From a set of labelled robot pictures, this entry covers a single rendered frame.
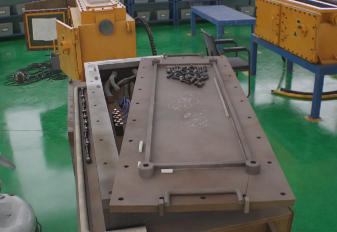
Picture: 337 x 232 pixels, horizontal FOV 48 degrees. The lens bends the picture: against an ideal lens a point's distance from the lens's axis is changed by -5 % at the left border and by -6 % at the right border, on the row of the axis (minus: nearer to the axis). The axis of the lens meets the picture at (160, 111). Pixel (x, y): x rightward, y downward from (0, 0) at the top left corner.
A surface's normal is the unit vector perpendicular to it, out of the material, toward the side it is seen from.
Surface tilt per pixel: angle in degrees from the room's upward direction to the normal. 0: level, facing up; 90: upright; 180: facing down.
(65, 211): 0
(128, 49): 90
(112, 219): 90
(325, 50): 90
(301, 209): 0
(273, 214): 0
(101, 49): 90
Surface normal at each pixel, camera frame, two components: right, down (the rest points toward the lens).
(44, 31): -0.08, 0.40
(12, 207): 0.08, 0.11
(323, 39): 0.24, 0.38
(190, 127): -0.04, -0.92
